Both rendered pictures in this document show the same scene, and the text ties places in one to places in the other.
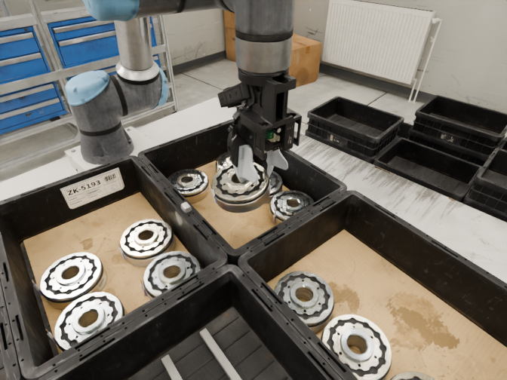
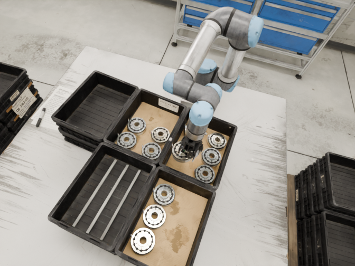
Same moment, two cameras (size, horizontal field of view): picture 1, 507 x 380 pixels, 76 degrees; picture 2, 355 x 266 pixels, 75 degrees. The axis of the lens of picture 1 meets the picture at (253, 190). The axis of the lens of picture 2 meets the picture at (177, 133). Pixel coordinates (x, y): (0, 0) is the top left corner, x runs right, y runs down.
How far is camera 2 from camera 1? 0.69 m
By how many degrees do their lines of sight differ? 37
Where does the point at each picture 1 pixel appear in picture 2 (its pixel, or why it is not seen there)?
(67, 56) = (264, 11)
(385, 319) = (173, 225)
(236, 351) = (139, 182)
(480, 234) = not seen: outside the picture
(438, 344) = (171, 245)
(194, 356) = (132, 172)
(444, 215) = (270, 253)
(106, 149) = not seen: hidden behind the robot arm
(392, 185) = (275, 220)
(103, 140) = not seen: hidden behind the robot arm
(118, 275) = (145, 135)
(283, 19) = (194, 131)
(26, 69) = (240, 7)
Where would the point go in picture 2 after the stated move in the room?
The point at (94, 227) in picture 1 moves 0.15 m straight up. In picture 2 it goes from (158, 116) to (159, 99)
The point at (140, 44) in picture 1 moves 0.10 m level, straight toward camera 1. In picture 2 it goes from (228, 70) to (217, 78)
